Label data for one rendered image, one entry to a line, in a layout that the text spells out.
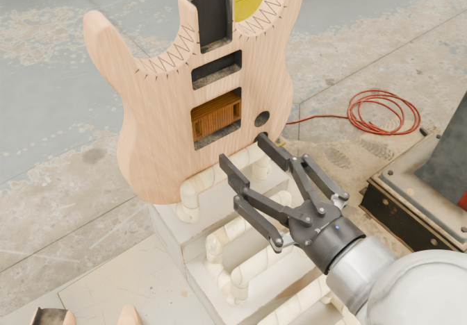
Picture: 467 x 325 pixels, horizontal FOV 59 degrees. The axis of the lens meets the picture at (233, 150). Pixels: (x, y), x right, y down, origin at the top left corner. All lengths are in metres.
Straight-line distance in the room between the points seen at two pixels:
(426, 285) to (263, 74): 0.48
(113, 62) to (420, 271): 0.40
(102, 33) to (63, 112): 2.33
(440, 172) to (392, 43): 1.64
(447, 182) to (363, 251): 1.50
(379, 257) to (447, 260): 0.20
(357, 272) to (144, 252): 0.59
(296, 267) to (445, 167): 1.22
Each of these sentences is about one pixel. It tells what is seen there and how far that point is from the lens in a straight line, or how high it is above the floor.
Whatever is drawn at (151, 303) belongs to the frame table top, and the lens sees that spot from 0.95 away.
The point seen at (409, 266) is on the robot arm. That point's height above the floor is 1.52.
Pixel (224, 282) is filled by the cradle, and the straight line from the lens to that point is 0.81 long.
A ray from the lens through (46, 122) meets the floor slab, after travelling 2.81.
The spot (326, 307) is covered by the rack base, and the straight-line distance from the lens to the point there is 0.93.
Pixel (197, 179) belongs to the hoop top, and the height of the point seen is 1.21.
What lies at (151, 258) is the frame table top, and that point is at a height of 0.93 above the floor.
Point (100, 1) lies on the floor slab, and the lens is 3.92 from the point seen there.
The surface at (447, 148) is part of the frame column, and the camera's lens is 1.92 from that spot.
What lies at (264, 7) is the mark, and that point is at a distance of 0.68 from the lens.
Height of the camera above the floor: 1.80
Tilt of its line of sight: 49 degrees down
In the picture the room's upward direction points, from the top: straight up
